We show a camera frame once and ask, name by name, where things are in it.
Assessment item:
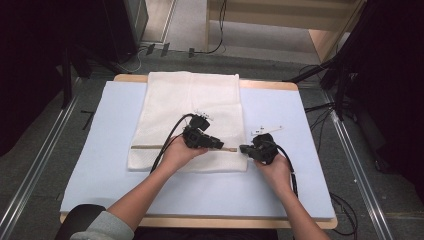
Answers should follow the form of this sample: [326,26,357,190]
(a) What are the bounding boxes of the white floor cable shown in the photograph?
[114,45,149,74]

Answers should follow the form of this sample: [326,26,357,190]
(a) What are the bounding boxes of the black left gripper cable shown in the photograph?
[149,113,197,175]

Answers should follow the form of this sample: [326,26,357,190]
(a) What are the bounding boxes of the black cabinet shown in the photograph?
[102,0,150,64]

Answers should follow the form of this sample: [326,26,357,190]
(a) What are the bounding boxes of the light wooden shelf unit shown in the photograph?
[205,0,368,64]

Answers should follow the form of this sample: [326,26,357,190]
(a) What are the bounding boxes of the pale blue table mat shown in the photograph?
[59,80,336,221]

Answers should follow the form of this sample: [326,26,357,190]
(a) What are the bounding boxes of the person's grey sleeve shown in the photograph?
[69,210,135,240]

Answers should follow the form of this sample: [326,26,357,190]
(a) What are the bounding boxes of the metal floor rail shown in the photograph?
[320,89,396,240]
[0,77,84,240]

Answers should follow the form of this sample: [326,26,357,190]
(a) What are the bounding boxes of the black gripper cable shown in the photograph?
[270,140,300,200]
[149,113,197,175]

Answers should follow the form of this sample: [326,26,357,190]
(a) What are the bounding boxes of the white towel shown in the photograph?
[127,70,249,174]

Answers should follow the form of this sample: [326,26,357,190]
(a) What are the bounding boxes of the person's left hand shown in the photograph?
[161,134,210,174]

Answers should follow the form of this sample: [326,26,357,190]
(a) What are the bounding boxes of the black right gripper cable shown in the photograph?
[270,140,300,200]

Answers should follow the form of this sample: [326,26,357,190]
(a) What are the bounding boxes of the black hanging cable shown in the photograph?
[193,0,229,55]

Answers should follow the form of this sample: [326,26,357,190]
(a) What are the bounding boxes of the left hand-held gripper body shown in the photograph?
[181,110,221,150]

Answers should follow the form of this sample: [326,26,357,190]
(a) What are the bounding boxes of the black chair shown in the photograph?
[54,203,107,240]

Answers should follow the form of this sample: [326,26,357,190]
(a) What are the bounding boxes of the black metal stand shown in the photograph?
[282,56,354,122]
[59,46,98,110]

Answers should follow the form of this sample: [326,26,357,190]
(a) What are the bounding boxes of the wooden table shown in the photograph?
[59,73,338,230]

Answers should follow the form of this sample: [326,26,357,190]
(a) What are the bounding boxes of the black floor cables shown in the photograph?
[329,192,360,240]

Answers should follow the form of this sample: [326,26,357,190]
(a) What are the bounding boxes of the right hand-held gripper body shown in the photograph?
[249,125,285,166]

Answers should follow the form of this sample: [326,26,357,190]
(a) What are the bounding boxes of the person's right hand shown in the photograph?
[253,153,294,197]

